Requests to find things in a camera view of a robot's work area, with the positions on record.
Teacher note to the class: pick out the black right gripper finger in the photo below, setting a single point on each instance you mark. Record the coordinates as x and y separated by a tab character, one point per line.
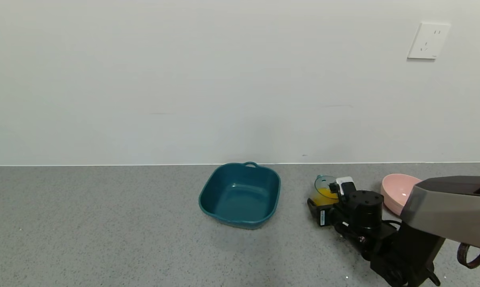
312	205

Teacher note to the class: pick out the clear ribbed green-tinted cup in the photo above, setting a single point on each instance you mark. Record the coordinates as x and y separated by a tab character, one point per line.
321	184

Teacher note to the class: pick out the white wall socket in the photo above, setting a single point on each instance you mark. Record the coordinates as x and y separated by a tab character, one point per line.
428	40

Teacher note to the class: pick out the orange juice liquid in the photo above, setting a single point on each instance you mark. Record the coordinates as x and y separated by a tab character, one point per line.
323	196

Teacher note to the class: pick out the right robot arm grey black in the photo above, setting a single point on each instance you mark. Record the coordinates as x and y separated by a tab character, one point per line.
443	207

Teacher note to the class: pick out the teal plastic square tray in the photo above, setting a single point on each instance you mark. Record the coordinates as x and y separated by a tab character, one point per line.
240	195

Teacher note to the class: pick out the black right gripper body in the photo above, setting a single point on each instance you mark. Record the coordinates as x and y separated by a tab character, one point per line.
321	217

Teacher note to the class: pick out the white black wrist camera box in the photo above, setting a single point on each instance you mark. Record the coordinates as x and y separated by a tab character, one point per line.
345	185

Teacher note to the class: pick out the pink ribbed bowl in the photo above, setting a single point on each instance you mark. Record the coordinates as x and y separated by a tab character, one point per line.
395	191

